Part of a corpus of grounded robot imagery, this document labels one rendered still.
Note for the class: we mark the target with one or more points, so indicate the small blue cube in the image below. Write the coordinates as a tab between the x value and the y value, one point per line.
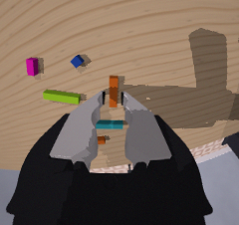
77	61

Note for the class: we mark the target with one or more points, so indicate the small magenta block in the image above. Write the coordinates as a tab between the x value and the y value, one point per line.
32	66

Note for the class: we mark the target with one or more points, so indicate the orange rod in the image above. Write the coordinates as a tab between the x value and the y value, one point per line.
113	91
101	140

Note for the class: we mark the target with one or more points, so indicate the lime green rod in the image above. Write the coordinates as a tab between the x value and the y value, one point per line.
61	97

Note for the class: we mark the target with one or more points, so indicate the turquoise rod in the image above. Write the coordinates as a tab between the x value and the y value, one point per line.
109	124

